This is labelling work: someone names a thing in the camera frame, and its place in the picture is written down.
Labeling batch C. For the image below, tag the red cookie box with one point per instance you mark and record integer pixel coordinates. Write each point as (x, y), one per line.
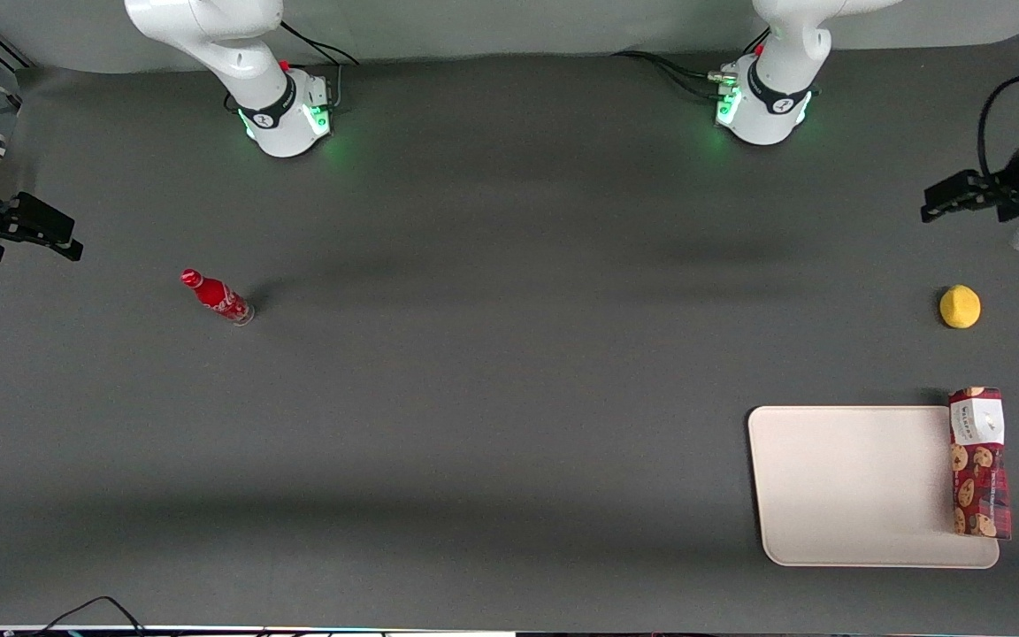
(980, 469)

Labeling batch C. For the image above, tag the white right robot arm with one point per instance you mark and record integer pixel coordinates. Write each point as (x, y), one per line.
(275, 111)

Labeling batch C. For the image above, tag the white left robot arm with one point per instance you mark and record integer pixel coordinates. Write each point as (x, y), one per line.
(779, 93)

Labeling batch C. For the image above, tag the beige plastic tray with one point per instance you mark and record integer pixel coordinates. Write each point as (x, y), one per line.
(850, 487)

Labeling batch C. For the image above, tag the yellow lemon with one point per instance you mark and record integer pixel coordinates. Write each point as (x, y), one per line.
(960, 307)

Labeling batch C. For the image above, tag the red soda bottle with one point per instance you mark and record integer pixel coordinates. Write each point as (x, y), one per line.
(219, 299)

